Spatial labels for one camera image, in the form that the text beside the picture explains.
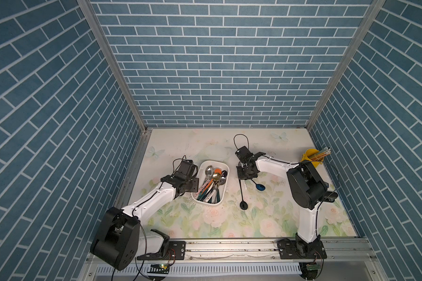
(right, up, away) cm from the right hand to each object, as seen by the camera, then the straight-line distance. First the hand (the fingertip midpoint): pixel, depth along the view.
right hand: (242, 176), depth 98 cm
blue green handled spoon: (+8, -4, -5) cm, 11 cm away
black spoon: (-1, -12, -11) cm, 16 cm away
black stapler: (+43, -8, -11) cm, 45 cm away
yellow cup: (+37, +14, -1) cm, 39 cm away
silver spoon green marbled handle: (-19, +3, -2) cm, 19 cm away
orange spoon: (-14, +4, -1) cm, 15 cm away
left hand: (-24, -2, -10) cm, 26 cm away
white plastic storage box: (-17, -2, -5) cm, 17 cm away
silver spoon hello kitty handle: (-12, -2, -5) cm, 13 cm away
